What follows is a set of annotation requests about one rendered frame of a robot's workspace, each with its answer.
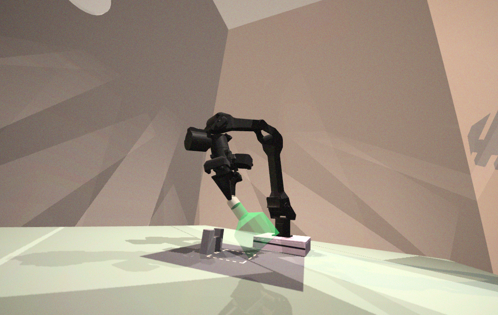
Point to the green glass bottle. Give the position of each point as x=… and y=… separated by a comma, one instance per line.
x=254, y=230

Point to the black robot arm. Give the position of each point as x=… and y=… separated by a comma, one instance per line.
x=212, y=136

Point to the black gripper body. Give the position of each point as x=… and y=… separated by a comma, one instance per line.
x=219, y=163

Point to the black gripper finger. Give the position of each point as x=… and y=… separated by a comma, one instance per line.
x=233, y=184
x=223, y=180

